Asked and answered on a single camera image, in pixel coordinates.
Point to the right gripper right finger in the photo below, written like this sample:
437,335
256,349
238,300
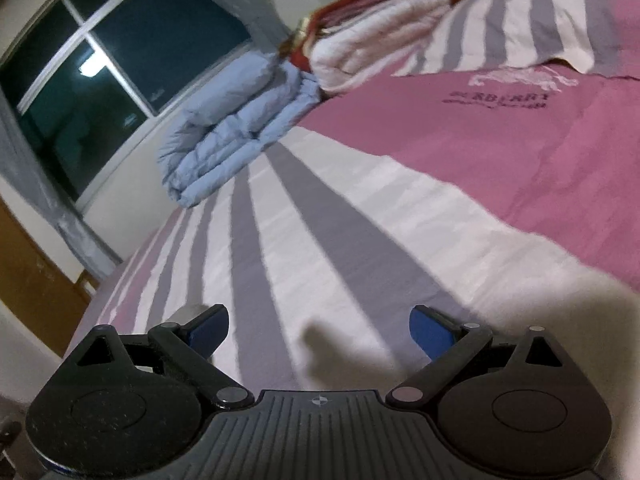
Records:
456,351

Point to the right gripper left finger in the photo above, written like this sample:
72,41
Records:
182,352

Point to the grey knit pants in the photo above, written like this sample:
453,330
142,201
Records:
186,314

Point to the wooden chair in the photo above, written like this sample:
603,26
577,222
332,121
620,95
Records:
87,285

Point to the striped pink grey bedsheet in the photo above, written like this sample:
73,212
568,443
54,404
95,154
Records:
509,199

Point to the brown wooden door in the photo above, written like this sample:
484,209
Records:
35,290

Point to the grey left curtain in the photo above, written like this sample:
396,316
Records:
20,166

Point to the folded light blue duvet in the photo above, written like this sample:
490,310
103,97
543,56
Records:
250,104

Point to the dark glass window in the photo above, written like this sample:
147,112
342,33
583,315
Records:
89,75

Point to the folded white pink blanket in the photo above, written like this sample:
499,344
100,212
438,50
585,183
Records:
365,45

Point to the striped grey white pillow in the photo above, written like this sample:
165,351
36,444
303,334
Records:
591,36

